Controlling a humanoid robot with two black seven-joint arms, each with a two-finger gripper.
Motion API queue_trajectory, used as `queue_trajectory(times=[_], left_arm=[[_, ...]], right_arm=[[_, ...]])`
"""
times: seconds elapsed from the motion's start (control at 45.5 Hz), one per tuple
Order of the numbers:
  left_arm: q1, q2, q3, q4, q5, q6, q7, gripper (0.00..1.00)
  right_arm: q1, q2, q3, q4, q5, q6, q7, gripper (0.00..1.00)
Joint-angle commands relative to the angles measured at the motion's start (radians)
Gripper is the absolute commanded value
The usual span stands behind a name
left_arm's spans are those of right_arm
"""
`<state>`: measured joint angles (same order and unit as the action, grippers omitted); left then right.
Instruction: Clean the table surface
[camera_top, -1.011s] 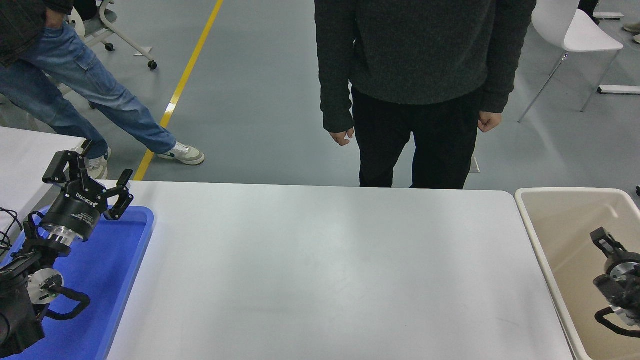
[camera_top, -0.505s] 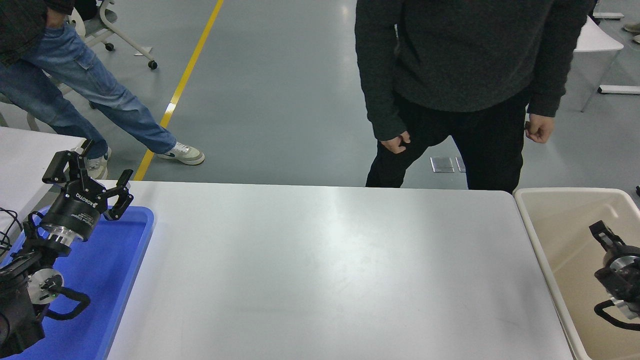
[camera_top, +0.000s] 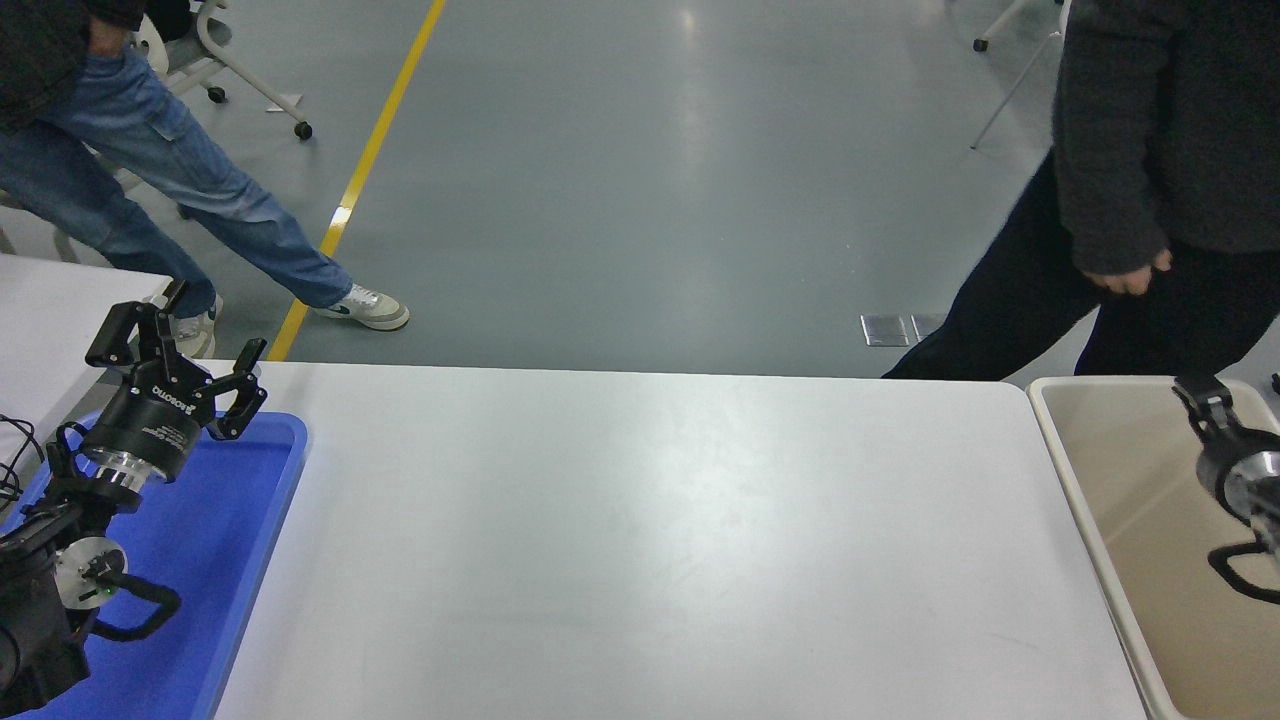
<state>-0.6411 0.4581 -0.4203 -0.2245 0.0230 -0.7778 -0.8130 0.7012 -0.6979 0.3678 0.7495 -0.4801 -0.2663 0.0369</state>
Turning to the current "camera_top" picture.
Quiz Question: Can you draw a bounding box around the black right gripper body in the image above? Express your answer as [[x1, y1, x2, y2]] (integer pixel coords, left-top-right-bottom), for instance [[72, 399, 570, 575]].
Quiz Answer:
[[1197, 428, 1280, 503]]

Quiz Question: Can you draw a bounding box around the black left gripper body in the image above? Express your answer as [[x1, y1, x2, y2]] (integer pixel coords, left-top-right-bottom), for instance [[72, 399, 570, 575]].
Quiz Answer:
[[85, 358, 217, 484]]

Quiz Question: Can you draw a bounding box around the person's right hand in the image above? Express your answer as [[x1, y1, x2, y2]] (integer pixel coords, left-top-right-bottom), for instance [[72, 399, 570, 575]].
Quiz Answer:
[[1095, 248, 1173, 297]]

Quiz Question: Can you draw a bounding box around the person's hand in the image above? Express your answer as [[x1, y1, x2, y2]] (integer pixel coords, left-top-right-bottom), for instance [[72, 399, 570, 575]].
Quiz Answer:
[[86, 18, 133, 59]]

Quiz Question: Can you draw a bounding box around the white side table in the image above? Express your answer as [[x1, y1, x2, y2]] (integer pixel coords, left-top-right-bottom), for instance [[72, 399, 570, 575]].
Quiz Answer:
[[0, 253, 176, 481]]

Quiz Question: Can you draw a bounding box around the large pale plastic bin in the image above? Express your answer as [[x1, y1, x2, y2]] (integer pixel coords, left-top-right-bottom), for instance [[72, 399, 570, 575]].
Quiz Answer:
[[1027, 375, 1280, 720]]

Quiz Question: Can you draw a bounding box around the blue plastic tray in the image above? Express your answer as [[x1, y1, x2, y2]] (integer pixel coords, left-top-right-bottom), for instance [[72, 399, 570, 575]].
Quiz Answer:
[[0, 410, 309, 720]]

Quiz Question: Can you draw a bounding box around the person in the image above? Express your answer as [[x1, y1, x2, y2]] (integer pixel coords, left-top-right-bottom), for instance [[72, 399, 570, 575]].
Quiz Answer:
[[0, 0, 411, 359], [882, 0, 1280, 381]]

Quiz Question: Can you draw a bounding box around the grey rolling office chair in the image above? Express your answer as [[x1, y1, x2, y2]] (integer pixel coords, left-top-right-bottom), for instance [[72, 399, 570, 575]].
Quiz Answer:
[[135, 0, 316, 141]]

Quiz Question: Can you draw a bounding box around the white shell chair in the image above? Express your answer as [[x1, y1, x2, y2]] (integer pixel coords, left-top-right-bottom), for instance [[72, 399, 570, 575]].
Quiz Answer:
[[970, 0, 1073, 151]]

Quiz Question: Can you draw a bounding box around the thin black cable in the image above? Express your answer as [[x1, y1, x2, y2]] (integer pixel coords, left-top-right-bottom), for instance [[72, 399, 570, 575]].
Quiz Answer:
[[0, 413, 48, 511]]

